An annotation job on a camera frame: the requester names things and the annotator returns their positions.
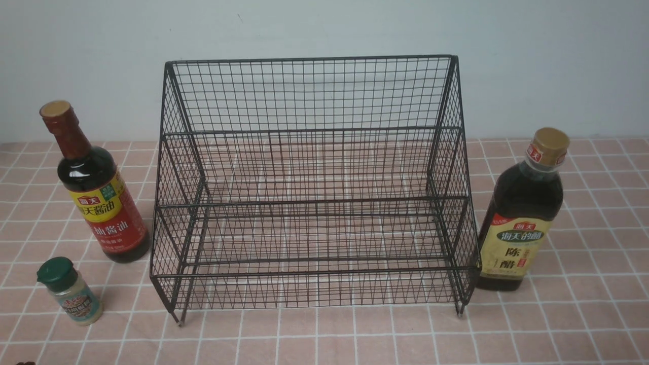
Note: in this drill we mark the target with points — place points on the soy sauce bottle red label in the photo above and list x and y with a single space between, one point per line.
93 180

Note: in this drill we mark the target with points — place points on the black wire mesh shelf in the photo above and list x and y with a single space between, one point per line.
313 182

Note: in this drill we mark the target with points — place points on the small green-capped seasoning jar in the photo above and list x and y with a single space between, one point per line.
70 290

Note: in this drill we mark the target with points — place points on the vinegar bottle yellow label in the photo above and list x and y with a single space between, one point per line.
526 199

